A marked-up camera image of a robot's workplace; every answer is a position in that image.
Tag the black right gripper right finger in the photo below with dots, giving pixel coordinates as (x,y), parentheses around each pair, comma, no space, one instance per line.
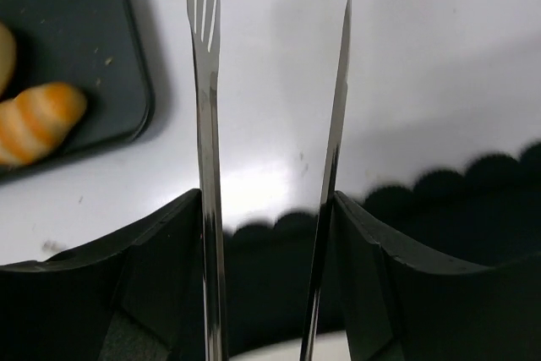
(403,300)

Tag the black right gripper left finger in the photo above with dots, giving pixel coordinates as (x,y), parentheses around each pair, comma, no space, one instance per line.
(119,297)

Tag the steel serving tongs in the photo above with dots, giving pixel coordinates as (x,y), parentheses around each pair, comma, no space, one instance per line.
(205,24)

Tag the striped orange bread loaf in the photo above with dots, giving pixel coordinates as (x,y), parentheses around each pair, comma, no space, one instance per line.
(37,121)

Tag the white square plate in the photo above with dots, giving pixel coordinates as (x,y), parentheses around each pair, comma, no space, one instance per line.
(327,347)

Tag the black scalloped placemat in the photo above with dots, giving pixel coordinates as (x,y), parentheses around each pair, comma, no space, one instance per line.
(488,213)

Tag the black baking tray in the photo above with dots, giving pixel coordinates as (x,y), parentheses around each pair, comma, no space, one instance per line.
(94,45)

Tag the pale glazed donut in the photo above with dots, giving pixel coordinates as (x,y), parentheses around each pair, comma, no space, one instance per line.
(8,56)

